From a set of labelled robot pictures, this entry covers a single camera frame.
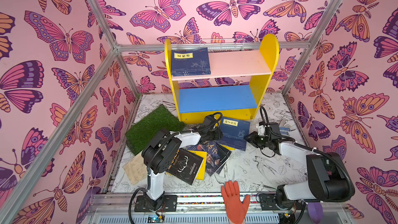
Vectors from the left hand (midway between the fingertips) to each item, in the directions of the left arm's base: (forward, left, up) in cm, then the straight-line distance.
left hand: (223, 133), depth 93 cm
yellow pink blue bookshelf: (+38, -12, +1) cm, 40 cm away
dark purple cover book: (-13, +5, -1) cm, 14 cm away
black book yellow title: (-19, +22, 0) cm, 29 cm away
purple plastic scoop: (-38, -39, -3) cm, 54 cm away
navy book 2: (-5, -7, -2) cm, 9 cm away
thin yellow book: (-23, +13, -3) cm, 27 cm away
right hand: (-2, -13, +1) cm, 13 cm away
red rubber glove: (-38, -3, -4) cm, 39 cm away
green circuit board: (-42, +35, -7) cm, 55 cm away
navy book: (+4, -6, -1) cm, 8 cm away
